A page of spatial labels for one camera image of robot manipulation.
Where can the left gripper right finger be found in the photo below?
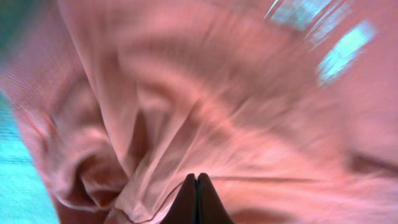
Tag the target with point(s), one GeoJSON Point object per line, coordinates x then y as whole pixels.
{"type": "Point", "coordinates": [210, 209]}

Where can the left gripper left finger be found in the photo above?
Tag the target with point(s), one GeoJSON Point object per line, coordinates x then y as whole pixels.
{"type": "Point", "coordinates": [184, 207]}

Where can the red polo shirt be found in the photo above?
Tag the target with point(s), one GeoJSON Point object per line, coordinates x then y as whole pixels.
{"type": "Point", "coordinates": [289, 106]}

